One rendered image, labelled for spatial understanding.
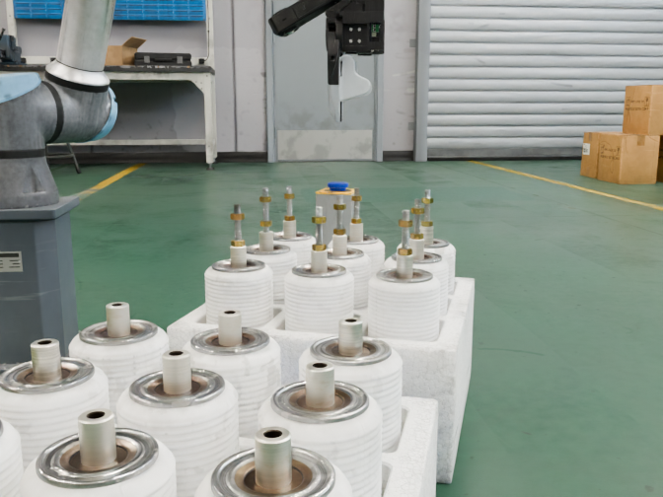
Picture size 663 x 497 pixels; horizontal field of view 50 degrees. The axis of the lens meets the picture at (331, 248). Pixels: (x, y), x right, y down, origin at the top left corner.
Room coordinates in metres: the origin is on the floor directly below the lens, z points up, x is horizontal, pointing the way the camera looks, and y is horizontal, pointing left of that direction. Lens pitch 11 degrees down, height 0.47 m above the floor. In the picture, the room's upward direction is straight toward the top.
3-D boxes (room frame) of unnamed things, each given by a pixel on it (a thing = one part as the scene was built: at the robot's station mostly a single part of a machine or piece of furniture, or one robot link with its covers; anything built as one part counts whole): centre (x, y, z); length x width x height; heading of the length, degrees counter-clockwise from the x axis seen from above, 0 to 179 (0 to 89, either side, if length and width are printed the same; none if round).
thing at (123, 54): (5.70, 1.67, 0.87); 0.40 x 0.30 x 0.23; 82
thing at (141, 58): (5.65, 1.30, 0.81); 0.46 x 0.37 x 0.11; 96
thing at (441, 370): (1.07, -0.01, 0.09); 0.39 x 0.39 x 0.18; 76
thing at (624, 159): (4.53, -1.88, 0.15); 0.30 x 0.24 x 0.30; 5
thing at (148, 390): (0.54, 0.12, 0.25); 0.08 x 0.08 x 0.01
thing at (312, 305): (0.95, 0.02, 0.16); 0.10 x 0.10 x 0.18
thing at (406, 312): (0.92, -0.10, 0.16); 0.10 x 0.10 x 0.18
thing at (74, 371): (0.56, 0.24, 0.25); 0.08 x 0.08 x 0.01
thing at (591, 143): (4.85, -1.89, 0.15); 0.30 x 0.24 x 0.30; 95
